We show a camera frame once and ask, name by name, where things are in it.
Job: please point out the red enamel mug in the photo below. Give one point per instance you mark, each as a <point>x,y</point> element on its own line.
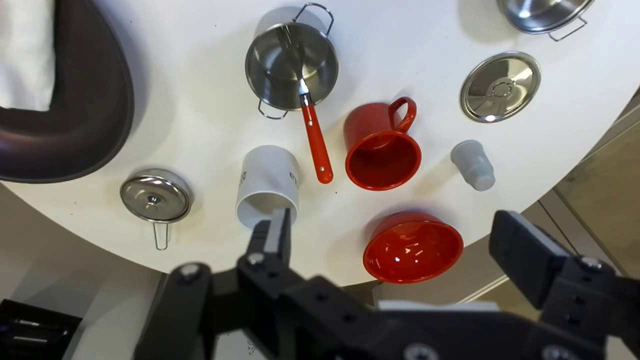
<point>380,151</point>

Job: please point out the small steel pot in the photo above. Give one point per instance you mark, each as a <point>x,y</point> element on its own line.
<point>282,63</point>

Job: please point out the black frying pan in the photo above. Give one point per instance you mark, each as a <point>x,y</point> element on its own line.
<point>86,100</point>

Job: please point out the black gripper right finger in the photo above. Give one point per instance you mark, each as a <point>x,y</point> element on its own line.
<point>527,257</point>

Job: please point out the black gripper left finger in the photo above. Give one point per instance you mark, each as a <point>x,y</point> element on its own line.
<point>273,241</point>

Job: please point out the white ceramic mug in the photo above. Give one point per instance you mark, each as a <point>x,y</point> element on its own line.
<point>268,181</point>

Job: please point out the wide steel pot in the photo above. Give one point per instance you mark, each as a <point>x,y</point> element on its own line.
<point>540,13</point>

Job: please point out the white napkin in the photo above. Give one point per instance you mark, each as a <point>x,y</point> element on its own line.
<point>24,52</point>

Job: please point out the round steel pot lid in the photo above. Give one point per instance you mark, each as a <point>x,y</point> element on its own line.
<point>501,87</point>

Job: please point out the small steel lid with loop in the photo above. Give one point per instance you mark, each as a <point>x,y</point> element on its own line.
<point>156,194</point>

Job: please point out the red bowl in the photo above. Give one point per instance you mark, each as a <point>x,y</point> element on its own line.
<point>413,248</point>

